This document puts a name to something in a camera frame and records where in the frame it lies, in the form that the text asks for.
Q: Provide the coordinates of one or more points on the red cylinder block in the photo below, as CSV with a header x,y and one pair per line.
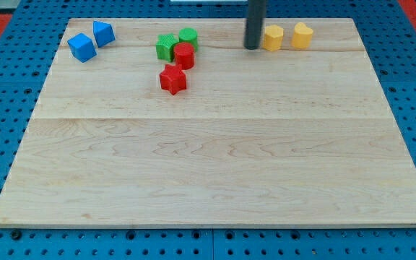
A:
x,y
184,55

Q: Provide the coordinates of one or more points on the green cylinder block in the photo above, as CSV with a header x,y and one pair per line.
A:
x,y
189,35

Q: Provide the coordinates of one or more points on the blue triangular prism block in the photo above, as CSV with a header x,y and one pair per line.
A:
x,y
103,33

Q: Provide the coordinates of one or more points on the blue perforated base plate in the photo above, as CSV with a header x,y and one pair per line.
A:
x,y
27,48

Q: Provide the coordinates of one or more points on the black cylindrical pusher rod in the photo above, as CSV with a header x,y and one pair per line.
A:
x,y
256,13

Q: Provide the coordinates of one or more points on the light wooden board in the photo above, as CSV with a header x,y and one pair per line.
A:
x,y
285,139

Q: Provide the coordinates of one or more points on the yellow heart block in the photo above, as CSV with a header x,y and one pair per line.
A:
x,y
302,36

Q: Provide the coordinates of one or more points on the blue cube block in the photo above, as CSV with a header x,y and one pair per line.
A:
x,y
82,47

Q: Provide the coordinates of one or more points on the red star block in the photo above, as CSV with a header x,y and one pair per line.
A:
x,y
173,79

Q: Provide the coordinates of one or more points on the green star block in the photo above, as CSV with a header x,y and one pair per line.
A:
x,y
165,45

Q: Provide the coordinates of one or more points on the yellow hexagon block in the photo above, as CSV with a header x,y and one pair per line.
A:
x,y
273,37

